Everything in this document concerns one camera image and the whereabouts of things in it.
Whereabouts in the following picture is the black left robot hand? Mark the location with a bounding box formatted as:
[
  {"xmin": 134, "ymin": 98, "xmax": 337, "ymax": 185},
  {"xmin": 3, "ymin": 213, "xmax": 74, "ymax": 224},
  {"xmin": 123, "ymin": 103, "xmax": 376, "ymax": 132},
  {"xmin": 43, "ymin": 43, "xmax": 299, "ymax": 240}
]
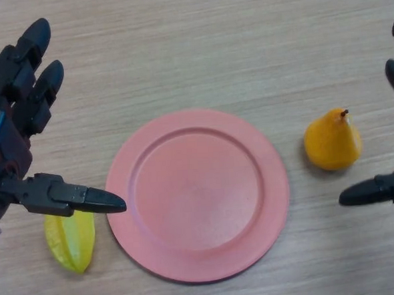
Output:
[{"xmin": 0, "ymin": 13, "xmax": 128, "ymax": 223}]

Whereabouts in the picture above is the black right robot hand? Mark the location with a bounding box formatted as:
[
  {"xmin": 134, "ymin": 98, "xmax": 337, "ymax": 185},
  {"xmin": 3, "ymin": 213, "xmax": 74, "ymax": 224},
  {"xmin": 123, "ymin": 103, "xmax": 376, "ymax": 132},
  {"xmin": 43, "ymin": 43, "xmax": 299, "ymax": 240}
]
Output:
[{"xmin": 328, "ymin": 19, "xmax": 394, "ymax": 209}]

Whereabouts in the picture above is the yellow pear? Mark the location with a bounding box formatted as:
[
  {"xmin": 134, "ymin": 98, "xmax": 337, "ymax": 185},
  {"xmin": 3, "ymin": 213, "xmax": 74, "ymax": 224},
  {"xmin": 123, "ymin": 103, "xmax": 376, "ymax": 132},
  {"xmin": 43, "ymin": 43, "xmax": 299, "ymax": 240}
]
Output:
[{"xmin": 301, "ymin": 107, "xmax": 365, "ymax": 173}]

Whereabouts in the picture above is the pink round plate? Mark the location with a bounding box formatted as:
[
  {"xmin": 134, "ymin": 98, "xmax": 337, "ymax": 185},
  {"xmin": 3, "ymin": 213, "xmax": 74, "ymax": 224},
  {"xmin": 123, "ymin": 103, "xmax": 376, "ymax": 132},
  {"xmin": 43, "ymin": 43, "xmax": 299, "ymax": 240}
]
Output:
[{"xmin": 100, "ymin": 103, "xmax": 296, "ymax": 290}]

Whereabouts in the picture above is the yellow starfruit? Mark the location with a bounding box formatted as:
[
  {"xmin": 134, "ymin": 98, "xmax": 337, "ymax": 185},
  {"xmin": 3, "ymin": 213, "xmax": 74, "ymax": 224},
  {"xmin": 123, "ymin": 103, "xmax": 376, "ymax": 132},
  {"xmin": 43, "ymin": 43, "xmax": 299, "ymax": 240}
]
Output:
[{"xmin": 43, "ymin": 210, "xmax": 99, "ymax": 277}]

